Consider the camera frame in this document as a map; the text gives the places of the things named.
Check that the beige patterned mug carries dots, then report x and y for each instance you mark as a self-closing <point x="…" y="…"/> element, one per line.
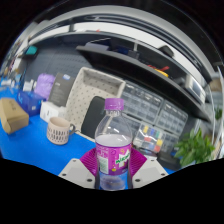
<point x="58" y="131"/>

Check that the clear organiser with colourful parts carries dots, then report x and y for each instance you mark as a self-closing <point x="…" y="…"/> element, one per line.
<point x="150" y="136"/>

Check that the dark grey upright box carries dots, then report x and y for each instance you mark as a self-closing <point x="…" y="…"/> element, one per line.
<point x="61" y="89"/>

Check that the brown cardboard box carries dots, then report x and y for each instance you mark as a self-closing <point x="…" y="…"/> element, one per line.
<point x="12" y="116"/>

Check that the black flat case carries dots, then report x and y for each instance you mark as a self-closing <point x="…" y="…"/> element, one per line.
<point x="169" y="161"/>

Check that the green potted plant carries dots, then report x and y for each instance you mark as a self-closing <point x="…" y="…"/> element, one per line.
<point x="195" y="148"/>

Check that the black box with white label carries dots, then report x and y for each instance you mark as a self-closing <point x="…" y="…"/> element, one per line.
<point x="149" y="151"/>

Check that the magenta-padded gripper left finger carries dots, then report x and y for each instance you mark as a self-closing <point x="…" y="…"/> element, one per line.
<point x="75" y="171"/>

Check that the clear bottle with purple label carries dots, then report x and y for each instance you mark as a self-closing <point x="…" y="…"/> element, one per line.
<point x="113" y="156"/>

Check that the white carton box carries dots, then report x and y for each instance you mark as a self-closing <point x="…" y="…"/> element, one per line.
<point x="50" y="111"/>

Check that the teal screen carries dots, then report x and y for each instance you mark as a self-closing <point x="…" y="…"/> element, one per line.
<point x="31" y="50"/>

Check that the small white container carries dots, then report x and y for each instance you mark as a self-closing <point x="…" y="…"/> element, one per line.
<point x="28" y="85"/>

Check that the white metal rack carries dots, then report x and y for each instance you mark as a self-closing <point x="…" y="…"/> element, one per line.
<point x="218" y="100"/>

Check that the beige perforated tray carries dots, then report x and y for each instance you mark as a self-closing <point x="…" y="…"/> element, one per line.
<point x="90" y="85"/>

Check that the black overhead shelf unit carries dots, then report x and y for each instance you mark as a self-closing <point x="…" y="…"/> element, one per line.
<point x="133" y="65"/>

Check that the blue carton box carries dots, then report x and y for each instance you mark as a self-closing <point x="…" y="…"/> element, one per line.
<point x="30" y="102"/>

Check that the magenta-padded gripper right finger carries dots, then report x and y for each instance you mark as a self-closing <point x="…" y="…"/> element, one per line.
<point x="148" y="171"/>

